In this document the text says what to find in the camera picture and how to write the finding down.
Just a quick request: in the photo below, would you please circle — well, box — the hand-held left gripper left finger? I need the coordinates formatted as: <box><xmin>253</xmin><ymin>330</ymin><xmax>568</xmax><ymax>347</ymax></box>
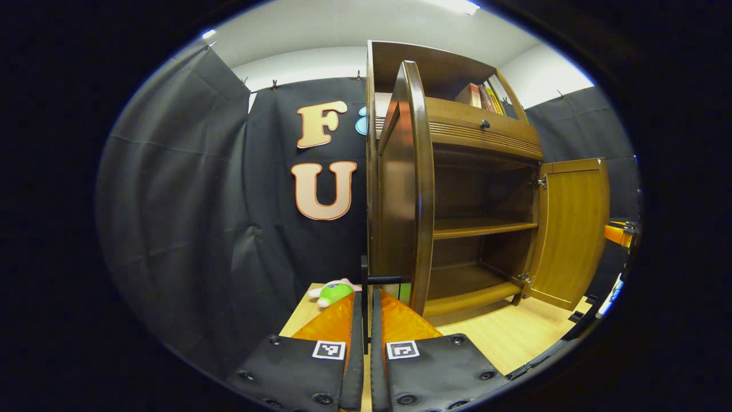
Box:
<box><xmin>228</xmin><ymin>291</ymin><xmax>365</xmax><ymax>412</ymax></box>

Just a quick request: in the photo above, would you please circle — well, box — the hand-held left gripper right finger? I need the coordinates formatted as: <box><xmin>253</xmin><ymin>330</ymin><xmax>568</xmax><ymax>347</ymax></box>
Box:
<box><xmin>370</xmin><ymin>289</ymin><xmax>510</xmax><ymax>412</ymax></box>

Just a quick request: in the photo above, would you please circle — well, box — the wooden cabinet door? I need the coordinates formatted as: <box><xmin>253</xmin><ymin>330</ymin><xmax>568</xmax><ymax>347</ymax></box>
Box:
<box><xmin>360</xmin><ymin>60</ymin><xmax>436</xmax><ymax>355</ymax></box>
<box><xmin>522</xmin><ymin>158</ymin><xmax>611</xmax><ymax>311</ymax></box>

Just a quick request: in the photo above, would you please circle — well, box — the wooden double-door shoe cabinet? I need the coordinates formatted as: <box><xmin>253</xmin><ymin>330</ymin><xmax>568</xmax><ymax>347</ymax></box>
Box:
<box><xmin>366</xmin><ymin>40</ymin><xmax>544</xmax><ymax>319</ymax></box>

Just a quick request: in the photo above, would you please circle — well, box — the green and pink plush toy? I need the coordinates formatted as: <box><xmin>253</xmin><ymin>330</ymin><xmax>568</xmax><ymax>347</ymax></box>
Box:
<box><xmin>308</xmin><ymin>278</ymin><xmax>362</xmax><ymax>308</ymax></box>

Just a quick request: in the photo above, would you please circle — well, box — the yellow book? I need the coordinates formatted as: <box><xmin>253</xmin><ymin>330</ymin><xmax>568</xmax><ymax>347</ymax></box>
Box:
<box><xmin>485</xmin><ymin>85</ymin><xmax>507</xmax><ymax>116</ymax></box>

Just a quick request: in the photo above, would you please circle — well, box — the wooden drawer with black knob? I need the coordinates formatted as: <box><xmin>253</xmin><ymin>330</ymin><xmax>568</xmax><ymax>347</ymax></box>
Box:
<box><xmin>375</xmin><ymin>96</ymin><xmax>544</xmax><ymax>161</ymax></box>

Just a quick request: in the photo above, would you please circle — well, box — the beige book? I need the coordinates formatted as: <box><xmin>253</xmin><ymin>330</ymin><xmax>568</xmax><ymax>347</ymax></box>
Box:
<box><xmin>455</xmin><ymin>84</ymin><xmax>482</xmax><ymax>109</ymax></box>

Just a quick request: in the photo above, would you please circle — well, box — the large ceiling light panel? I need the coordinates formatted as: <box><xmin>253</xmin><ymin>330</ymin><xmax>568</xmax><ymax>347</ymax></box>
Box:
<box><xmin>440</xmin><ymin>0</ymin><xmax>481</xmax><ymax>16</ymax></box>

